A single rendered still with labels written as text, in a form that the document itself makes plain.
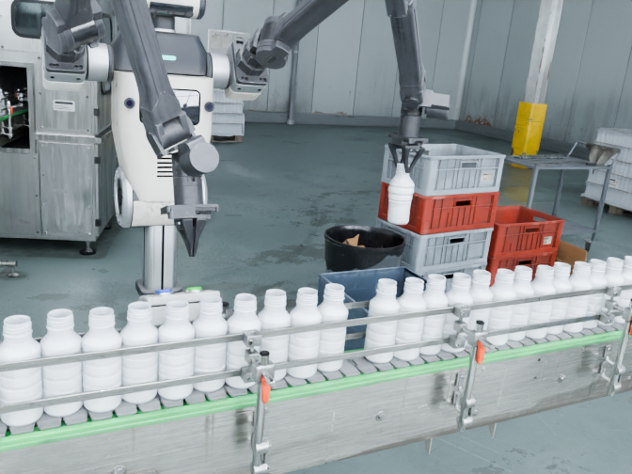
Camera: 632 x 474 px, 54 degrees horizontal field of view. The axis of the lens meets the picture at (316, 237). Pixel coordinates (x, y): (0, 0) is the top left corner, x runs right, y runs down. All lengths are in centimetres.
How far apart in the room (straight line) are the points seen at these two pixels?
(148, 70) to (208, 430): 64
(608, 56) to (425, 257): 1049
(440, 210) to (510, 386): 216
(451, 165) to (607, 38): 1045
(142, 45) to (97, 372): 55
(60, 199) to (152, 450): 376
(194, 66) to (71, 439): 96
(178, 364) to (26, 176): 381
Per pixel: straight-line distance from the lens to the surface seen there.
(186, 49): 163
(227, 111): 1066
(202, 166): 116
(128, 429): 107
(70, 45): 143
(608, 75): 1363
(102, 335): 102
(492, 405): 147
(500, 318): 140
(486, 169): 372
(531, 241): 426
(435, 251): 359
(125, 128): 154
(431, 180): 341
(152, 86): 118
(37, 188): 478
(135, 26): 115
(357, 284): 193
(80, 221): 477
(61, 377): 104
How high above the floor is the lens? 158
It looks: 17 degrees down
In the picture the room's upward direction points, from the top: 5 degrees clockwise
